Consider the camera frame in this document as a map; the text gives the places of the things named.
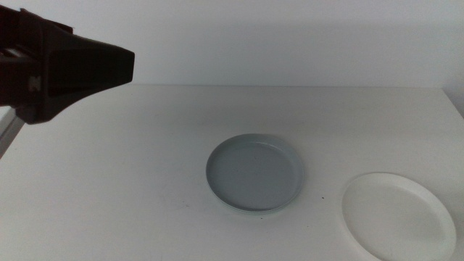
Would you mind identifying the grey shallow bowl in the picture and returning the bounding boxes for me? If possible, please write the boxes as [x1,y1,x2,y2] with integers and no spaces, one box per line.
[205,133,305,214]

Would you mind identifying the white shallow bowl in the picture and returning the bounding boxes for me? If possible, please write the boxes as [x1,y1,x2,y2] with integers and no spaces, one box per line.
[340,171,457,261]

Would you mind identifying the green shallow bowl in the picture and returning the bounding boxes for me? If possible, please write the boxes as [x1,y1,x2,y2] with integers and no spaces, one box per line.
[220,203,289,216]

